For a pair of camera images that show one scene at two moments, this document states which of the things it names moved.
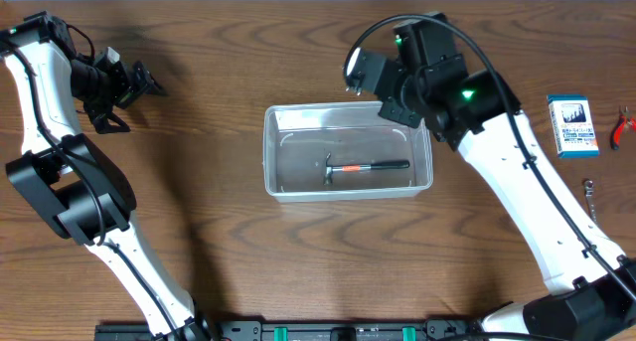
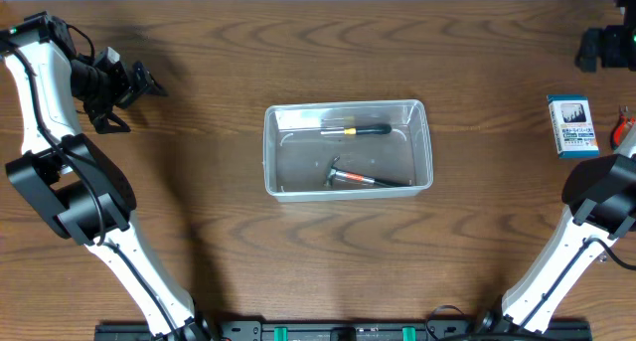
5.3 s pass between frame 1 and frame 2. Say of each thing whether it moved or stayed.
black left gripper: stayed
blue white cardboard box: stayed
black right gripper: moved
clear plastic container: stayed
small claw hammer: moved
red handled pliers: stayed
